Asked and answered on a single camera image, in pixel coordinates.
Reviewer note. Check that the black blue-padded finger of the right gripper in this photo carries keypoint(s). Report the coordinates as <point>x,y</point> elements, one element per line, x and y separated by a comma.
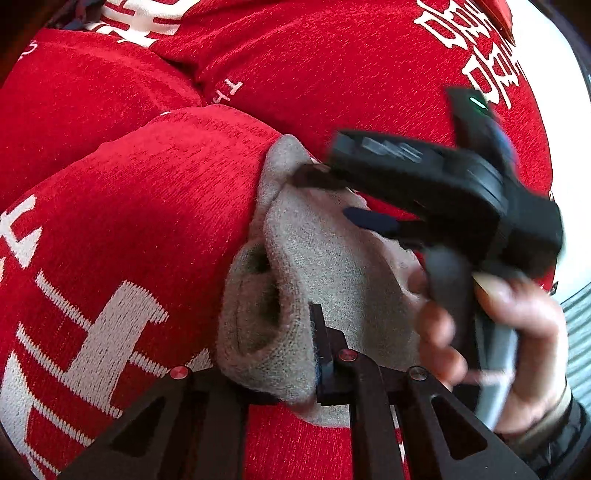
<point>320,176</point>
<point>386,225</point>

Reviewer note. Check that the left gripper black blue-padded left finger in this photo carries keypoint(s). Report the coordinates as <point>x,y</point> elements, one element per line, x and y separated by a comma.
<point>187,428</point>

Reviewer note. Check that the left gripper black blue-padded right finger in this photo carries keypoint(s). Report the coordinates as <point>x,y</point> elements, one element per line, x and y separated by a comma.
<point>405,424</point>

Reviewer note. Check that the grey knit sweater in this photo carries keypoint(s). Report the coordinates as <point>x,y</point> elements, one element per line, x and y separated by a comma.
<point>301,251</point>

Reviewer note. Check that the person's right hand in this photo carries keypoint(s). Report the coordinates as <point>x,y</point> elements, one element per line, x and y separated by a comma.
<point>540,379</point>

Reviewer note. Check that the red sofa cover with characters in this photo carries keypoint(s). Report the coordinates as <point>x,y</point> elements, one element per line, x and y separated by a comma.
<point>131,149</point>

